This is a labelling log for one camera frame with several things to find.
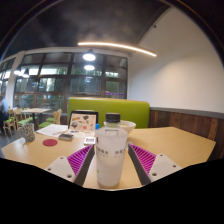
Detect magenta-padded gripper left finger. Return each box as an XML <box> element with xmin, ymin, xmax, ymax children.
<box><xmin>44</xmin><ymin>144</ymin><xmax>96</xmax><ymax>187</ymax></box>

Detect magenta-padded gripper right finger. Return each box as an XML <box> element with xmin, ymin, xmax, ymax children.
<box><xmin>127</xmin><ymin>143</ymin><xmax>183</xmax><ymax>187</ymax></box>

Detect clear black-capped water bottle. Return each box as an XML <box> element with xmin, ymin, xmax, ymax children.
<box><xmin>94</xmin><ymin>112</ymin><xmax>129</xmax><ymax>188</ymax></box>

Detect small white square device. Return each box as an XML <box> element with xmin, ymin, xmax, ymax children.
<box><xmin>83</xmin><ymin>135</ymin><xmax>97</xmax><ymax>146</ymax></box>

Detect small dark flat box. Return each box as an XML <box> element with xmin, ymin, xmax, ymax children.
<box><xmin>58</xmin><ymin>133</ymin><xmax>75</xmax><ymax>142</ymax></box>

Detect flat round red coaster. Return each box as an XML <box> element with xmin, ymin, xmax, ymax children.
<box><xmin>42</xmin><ymin>138</ymin><xmax>59</xmax><ymax>148</ymax></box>

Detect white ceramic bowl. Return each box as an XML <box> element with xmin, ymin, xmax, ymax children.
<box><xmin>103</xmin><ymin>119</ymin><xmax>137</xmax><ymax>135</ymax></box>

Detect black laptop with stickers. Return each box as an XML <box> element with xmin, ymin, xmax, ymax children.
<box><xmin>67</xmin><ymin>110</ymin><xmax>100</xmax><ymax>132</ymax></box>

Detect green upholstered booth bench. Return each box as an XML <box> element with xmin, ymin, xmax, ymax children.
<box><xmin>67</xmin><ymin>97</ymin><xmax>151</xmax><ymax>129</ymax></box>

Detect light wooden dining table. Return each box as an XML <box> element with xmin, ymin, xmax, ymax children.
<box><xmin>20</xmin><ymin>107</ymin><xmax>53</xmax><ymax>131</ymax></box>

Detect wooden chairs with green seats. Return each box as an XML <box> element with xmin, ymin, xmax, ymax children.
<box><xmin>2</xmin><ymin>107</ymin><xmax>63</xmax><ymax>137</ymax></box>

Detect round pendant lamps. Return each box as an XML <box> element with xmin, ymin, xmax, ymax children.
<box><xmin>13</xmin><ymin>49</ymin><xmax>97</xmax><ymax>79</ymax></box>

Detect curved linear ceiling light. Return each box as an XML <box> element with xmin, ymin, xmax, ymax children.
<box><xmin>77</xmin><ymin>41</ymin><xmax>158</xmax><ymax>58</ymax></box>

